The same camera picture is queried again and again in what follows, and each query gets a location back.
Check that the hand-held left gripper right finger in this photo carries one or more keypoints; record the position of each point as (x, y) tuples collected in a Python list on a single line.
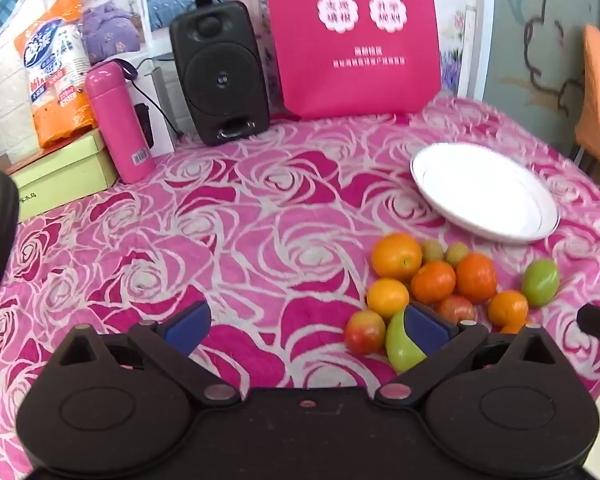
[(427, 330)]

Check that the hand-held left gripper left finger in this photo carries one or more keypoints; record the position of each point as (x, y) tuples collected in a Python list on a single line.
[(187, 327)]

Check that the red apple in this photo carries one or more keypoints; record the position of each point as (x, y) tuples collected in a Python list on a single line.
[(457, 307), (365, 332)]

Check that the tangerine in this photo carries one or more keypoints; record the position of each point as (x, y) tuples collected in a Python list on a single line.
[(433, 282), (476, 277)]

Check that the green apple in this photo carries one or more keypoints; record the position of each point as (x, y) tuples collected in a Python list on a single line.
[(541, 282)]

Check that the large orange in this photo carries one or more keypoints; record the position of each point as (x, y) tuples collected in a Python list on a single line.
[(396, 256)]

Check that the white plate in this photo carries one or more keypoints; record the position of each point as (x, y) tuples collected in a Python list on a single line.
[(480, 190)]

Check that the small green fruit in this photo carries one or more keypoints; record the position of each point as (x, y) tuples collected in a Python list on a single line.
[(432, 251), (456, 254)]

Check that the pink rose printed blanket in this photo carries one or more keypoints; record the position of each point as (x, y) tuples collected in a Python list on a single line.
[(230, 210)]

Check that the light green box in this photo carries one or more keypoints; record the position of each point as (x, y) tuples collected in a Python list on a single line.
[(55, 175)]

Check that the black power adapter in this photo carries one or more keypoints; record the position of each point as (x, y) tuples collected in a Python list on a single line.
[(142, 120)]

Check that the pink bottle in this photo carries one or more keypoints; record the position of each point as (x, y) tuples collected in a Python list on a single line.
[(117, 125)]

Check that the white box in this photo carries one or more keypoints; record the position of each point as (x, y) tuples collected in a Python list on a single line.
[(160, 90)]

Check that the black speaker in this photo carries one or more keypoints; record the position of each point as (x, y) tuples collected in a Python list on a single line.
[(220, 75)]

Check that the pink printed tote bag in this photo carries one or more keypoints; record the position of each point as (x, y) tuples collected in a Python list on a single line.
[(350, 80)]

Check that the orange and white packet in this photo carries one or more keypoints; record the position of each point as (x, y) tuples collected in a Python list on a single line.
[(55, 85)]

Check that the glass door with cartoon drawing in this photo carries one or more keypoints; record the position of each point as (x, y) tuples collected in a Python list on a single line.
[(530, 45)]

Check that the floral plastic sheet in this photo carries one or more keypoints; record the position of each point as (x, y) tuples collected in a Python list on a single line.
[(452, 35)]

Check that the purple bedding poster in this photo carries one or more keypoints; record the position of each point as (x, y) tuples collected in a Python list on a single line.
[(107, 25)]

